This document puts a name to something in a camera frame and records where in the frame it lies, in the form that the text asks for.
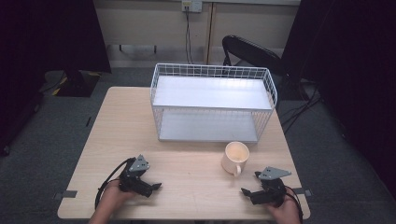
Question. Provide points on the grey tape strip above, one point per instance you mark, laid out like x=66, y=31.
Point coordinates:
x=303, y=191
x=67, y=194

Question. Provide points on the person's left hand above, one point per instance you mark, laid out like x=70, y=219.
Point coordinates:
x=115, y=196

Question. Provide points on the black chair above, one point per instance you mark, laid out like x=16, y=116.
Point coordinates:
x=249, y=51

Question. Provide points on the white wall socket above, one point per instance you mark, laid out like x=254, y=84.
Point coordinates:
x=191, y=5

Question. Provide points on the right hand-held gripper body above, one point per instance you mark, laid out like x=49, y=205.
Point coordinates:
x=271, y=188

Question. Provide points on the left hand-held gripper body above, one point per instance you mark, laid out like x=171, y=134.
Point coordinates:
x=137, y=164

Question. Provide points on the black stand base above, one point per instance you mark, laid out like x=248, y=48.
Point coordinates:
x=79, y=84

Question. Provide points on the black curtain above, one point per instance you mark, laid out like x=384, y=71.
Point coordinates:
x=351, y=77
x=37, y=46

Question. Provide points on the cream ceramic cup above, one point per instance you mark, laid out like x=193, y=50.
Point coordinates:
x=235, y=158

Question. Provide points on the person's right hand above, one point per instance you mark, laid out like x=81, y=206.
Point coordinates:
x=284, y=210

